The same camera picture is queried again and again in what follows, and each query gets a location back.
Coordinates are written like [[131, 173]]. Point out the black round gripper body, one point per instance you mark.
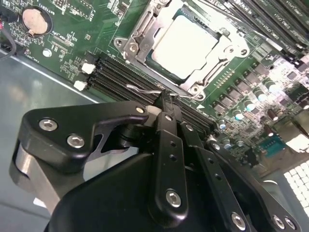
[[108, 205]]

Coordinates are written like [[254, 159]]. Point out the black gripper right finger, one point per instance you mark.
[[217, 174]]

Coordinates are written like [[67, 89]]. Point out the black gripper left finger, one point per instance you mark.
[[60, 120]]

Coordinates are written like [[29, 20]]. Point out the metal socket cover frame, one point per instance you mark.
[[144, 36]]

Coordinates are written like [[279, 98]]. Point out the silver topped CPU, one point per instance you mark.
[[186, 46]]

